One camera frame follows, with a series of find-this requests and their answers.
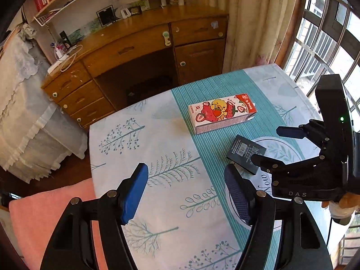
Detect pink chair cushion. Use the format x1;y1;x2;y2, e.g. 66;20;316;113
8;177;109;270

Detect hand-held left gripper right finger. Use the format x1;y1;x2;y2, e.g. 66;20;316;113
224;164;334;270

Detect round floral placemat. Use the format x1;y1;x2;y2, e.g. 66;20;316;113
225;136;307;230

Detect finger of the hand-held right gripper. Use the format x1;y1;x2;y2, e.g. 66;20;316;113
250;153;324;186
276;119;331;150

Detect steel window grille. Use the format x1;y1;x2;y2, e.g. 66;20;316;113
284;0;360;104

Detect brown wooden window frame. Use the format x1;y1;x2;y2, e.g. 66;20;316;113
281;0;311;71

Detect black cable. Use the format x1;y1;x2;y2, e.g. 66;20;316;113
326;216;335;249

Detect black upright device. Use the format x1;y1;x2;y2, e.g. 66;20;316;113
60;30;71;50

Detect strawberry print drink box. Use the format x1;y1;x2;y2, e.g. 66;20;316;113
188;93;258;135

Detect person's right hand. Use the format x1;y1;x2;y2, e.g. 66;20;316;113
322;191;360;225

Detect black picture frame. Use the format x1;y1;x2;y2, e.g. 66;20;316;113
96;5;117;26

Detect wooden desk with drawers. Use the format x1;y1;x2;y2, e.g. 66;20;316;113
41;4;230;127

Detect black box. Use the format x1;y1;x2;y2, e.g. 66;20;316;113
226;134;267;175

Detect beige curtain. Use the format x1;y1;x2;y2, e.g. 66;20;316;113
197;0;303;74

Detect furniture under white lace cover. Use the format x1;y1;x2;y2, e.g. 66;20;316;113
0;24;88;185

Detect white cable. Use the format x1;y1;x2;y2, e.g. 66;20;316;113
60;44;83;72

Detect white power strip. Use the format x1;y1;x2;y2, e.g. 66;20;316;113
47;53;74;74

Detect white charger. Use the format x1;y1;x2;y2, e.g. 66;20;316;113
53;43;66;59

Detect small white doll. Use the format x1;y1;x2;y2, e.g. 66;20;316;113
20;22;38;40

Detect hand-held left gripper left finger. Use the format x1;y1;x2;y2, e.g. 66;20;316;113
39;162;149;270

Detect white wire shelf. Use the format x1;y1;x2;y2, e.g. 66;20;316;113
33;0;98;26

